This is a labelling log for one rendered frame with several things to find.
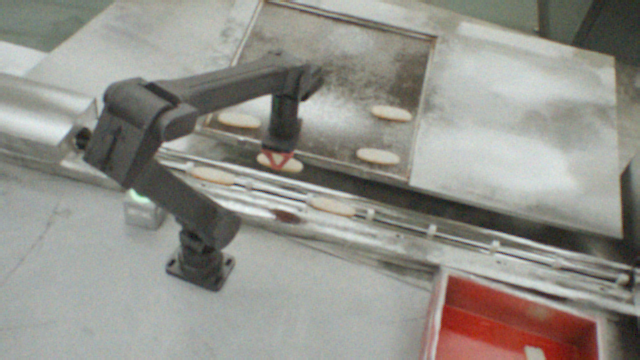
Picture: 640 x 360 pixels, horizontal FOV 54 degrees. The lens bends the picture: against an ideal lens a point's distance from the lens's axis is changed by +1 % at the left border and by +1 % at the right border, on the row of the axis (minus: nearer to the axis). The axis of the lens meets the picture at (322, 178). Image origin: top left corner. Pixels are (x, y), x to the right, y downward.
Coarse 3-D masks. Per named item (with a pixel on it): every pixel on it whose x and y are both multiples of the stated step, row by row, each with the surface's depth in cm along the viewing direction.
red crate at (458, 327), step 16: (448, 320) 125; (464, 320) 126; (480, 320) 127; (448, 336) 123; (464, 336) 123; (480, 336) 124; (496, 336) 124; (512, 336) 125; (528, 336) 126; (544, 336) 126; (448, 352) 120; (464, 352) 121; (480, 352) 121; (496, 352) 122; (512, 352) 122; (544, 352) 123; (560, 352) 124
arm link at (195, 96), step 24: (216, 72) 97; (240, 72) 100; (264, 72) 104; (288, 72) 109; (168, 96) 86; (192, 96) 88; (216, 96) 94; (240, 96) 100; (168, 120) 81; (192, 120) 85
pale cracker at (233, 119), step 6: (222, 114) 147; (228, 114) 147; (234, 114) 147; (240, 114) 147; (222, 120) 146; (228, 120) 146; (234, 120) 146; (240, 120) 146; (246, 120) 146; (252, 120) 146; (258, 120) 147; (240, 126) 146; (246, 126) 146; (252, 126) 146; (258, 126) 146
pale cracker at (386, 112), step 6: (372, 108) 153; (378, 108) 153; (384, 108) 153; (390, 108) 153; (396, 108) 153; (378, 114) 152; (384, 114) 152; (390, 114) 152; (396, 114) 152; (402, 114) 152; (408, 114) 153; (396, 120) 152; (402, 120) 152; (408, 120) 152
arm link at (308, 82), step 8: (312, 64) 123; (304, 72) 113; (312, 72) 121; (320, 72) 125; (304, 80) 115; (312, 80) 123; (320, 80) 125; (296, 88) 115; (304, 88) 116; (312, 88) 123; (320, 88) 126; (296, 96) 116; (304, 96) 124
